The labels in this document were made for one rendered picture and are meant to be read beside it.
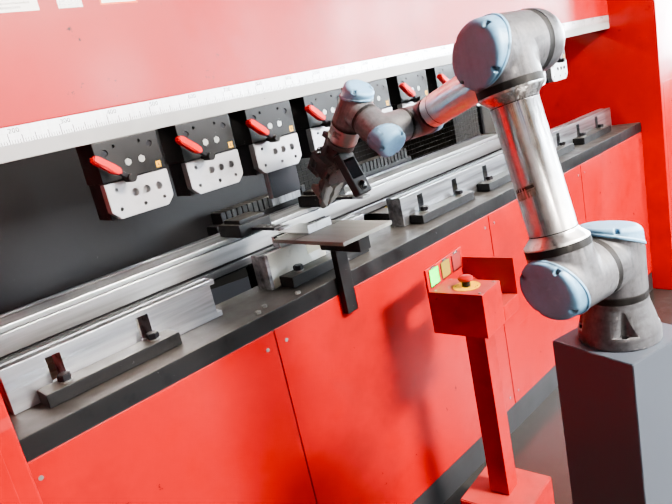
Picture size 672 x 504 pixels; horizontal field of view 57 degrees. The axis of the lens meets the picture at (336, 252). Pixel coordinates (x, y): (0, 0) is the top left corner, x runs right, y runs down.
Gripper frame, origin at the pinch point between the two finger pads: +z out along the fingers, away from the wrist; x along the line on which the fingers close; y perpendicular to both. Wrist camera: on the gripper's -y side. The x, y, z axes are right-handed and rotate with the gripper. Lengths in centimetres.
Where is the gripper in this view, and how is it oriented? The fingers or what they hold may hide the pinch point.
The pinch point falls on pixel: (326, 205)
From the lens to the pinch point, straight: 165.0
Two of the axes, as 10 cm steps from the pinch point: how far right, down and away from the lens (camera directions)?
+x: -7.2, 3.2, -6.1
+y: -6.4, -6.5, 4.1
